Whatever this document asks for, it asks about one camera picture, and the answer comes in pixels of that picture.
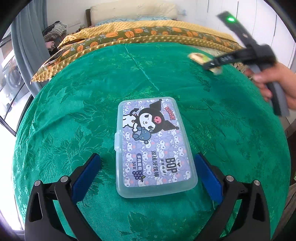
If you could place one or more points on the washing machine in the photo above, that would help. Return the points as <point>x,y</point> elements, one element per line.
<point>13,76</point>

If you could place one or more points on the grey blue curtain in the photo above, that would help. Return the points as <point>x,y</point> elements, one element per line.
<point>27,46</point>

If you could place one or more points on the beige green snack wrapper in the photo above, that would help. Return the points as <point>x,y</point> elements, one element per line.
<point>196,56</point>

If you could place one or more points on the white wardrobe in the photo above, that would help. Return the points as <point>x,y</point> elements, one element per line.
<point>266,23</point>

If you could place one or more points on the blue patterned pillow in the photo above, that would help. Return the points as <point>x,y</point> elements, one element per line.
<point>149,18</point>
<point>111,21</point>

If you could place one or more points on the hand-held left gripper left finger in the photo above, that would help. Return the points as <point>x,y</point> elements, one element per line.
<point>84,178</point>

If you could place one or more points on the pile of clothes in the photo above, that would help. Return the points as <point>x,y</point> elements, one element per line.
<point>55,29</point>

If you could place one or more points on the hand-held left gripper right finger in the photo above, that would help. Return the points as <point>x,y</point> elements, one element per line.
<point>209,178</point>

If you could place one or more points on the yellow dotted blanket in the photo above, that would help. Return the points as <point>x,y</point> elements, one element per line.
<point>138,24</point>

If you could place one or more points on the floral bed sheet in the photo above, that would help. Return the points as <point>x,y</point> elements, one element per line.
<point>240,67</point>

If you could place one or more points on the bed with floral quilt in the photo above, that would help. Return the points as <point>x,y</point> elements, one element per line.
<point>129,33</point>

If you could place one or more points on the person's right hand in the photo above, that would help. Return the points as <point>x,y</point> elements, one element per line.
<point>286,81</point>

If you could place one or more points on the green patterned tablecloth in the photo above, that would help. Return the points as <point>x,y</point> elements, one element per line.
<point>69,115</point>

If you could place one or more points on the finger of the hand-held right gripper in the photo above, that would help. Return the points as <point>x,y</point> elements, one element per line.
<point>222,60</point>

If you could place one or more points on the cream padded headboard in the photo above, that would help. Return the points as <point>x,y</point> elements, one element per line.
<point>129,10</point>

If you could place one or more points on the clear plastic box cartoon print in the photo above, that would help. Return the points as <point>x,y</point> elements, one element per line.
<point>152,143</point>

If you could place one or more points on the smartphone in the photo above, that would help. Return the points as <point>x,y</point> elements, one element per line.
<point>53,58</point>

